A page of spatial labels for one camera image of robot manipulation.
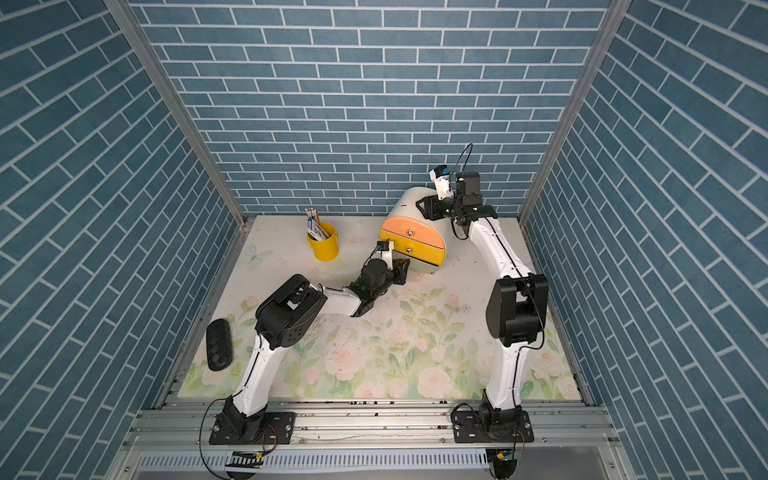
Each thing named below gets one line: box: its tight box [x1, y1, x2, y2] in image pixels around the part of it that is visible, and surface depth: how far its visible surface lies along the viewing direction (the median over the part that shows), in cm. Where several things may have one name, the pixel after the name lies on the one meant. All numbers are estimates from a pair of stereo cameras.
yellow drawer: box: [380, 229, 446, 266], surface depth 94 cm
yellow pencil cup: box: [306, 222, 339, 262], surface depth 109 cm
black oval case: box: [206, 318, 233, 371], surface depth 86 cm
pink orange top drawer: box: [382, 216, 445, 249], surface depth 91 cm
